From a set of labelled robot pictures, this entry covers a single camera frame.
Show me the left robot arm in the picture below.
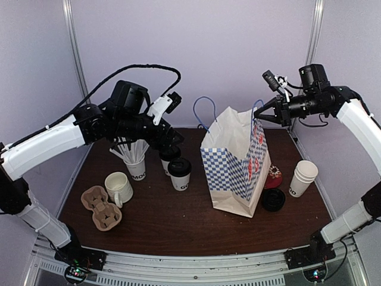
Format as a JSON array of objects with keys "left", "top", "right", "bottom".
[{"left": 1, "top": 80, "right": 183, "bottom": 265}]

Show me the white paper coffee cup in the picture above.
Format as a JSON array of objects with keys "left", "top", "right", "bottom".
[{"left": 161, "top": 160, "right": 170, "bottom": 176}]

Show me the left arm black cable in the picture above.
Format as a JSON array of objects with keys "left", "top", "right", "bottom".
[{"left": 44, "top": 63, "right": 182, "bottom": 132}]

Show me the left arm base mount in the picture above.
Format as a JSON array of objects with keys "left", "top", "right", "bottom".
[{"left": 54, "top": 246, "right": 107, "bottom": 271}]

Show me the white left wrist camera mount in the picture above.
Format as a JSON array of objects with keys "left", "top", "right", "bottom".
[{"left": 148, "top": 92, "right": 182, "bottom": 126}]

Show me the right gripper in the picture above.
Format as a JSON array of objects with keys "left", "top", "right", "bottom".
[{"left": 254, "top": 92, "right": 327, "bottom": 127}]

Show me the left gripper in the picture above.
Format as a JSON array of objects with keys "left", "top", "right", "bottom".
[{"left": 114, "top": 109, "right": 185, "bottom": 152}]

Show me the stack of black lids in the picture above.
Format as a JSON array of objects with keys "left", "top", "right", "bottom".
[{"left": 262, "top": 188, "right": 286, "bottom": 212}]

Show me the cardboard cup carrier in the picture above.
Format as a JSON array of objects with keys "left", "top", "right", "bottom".
[{"left": 81, "top": 185, "right": 122, "bottom": 232}]

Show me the aluminium front rail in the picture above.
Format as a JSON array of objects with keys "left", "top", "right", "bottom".
[{"left": 23, "top": 235, "right": 370, "bottom": 286}]

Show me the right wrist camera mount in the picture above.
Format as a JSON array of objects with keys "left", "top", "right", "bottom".
[{"left": 262, "top": 70, "right": 293, "bottom": 102}]

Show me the cream ceramic mug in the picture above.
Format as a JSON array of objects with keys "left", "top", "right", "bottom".
[{"left": 104, "top": 172, "right": 133, "bottom": 209}]

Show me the blue checkered paper bag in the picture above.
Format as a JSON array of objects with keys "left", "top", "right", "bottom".
[{"left": 199, "top": 100, "right": 271, "bottom": 218}]

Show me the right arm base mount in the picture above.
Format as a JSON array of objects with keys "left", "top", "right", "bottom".
[{"left": 284, "top": 245, "right": 336, "bottom": 270}]

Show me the stack of paper cups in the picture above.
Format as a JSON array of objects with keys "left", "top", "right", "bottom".
[{"left": 289, "top": 160, "right": 318, "bottom": 198}]

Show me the red floral plate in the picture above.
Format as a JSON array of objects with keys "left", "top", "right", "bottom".
[{"left": 264, "top": 164, "right": 283, "bottom": 189}]

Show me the paper cup holding straws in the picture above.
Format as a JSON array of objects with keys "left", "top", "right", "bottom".
[{"left": 110, "top": 137, "right": 149, "bottom": 181}]

